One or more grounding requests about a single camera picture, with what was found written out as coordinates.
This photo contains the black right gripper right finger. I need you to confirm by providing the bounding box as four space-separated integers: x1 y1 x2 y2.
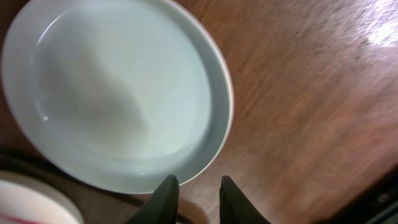
220 175 271 224

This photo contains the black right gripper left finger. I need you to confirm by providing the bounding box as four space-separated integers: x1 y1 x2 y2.
126 175 179 224

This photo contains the pale green plate red stain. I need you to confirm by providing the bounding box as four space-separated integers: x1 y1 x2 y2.
1 1 234 194

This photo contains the cream plate with red stain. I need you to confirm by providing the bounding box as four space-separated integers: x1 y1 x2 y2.
1 171 85 224

